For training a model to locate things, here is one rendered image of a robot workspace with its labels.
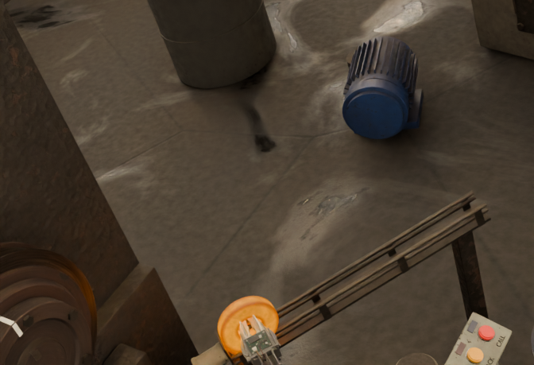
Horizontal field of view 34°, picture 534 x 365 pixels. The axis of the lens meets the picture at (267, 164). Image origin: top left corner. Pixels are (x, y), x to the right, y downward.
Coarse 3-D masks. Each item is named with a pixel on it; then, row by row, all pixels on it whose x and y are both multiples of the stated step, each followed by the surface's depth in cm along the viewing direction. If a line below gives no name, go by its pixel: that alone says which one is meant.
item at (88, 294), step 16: (0, 256) 182; (16, 256) 185; (32, 256) 188; (48, 256) 192; (0, 272) 182; (64, 272) 197; (80, 272) 201; (80, 288) 202; (96, 320) 208; (96, 336) 208
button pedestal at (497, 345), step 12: (468, 324) 225; (480, 324) 225; (492, 324) 225; (468, 336) 222; (504, 336) 223; (456, 348) 220; (468, 348) 220; (480, 348) 220; (492, 348) 220; (504, 348) 221; (456, 360) 218; (468, 360) 218; (492, 360) 218
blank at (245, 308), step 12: (240, 300) 214; (252, 300) 214; (264, 300) 216; (228, 312) 213; (240, 312) 213; (252, 312) 214; (264, 312) 215; (276, 312) 217; (228, 324) 213; (264, 324) 218; (276, 324) 219; (228, 336) 215; (240, 336) 217; (240, 348) 218
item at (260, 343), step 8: (256, 336) 205; (264, 336) 205; (272, 336) 205; (248, 344) 205; (256, 344) 204; (264, 344) 204; (272, 344) 204; (248, 352) 203; (256, 352) 202; (264, 352) 202; (272, 352) 202; (280, 352) 206; (256, 360) 204; (264, 360) 204; (272, 360) 203
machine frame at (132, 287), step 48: (0, 0) 190; (0, 48) 191; (0, 96) 194; (48, 96) 205; (0, 144) 196; (48, 144) 207; (0, 192) 198; (48, 192) 209; (96, 192) 222; (0, 240) 200; (48, 240) 212; (96, 240) 225; (96, 288) 228; (144, 288) 234; (144, 336) 238
